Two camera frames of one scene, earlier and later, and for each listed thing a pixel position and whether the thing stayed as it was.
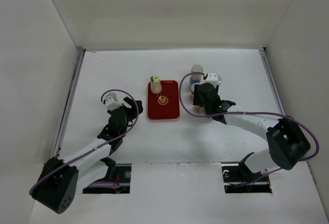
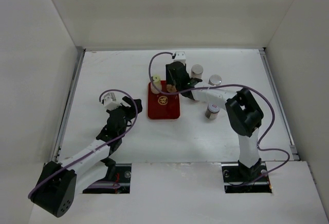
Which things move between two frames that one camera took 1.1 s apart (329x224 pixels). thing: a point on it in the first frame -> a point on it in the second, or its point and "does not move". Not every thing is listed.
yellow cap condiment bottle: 156,85 does not move
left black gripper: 132,113 does not move
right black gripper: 197,100 -> 169,79
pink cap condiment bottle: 198,110 -> 171,89
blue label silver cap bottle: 196,77 does not move
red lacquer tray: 165,105 does not move
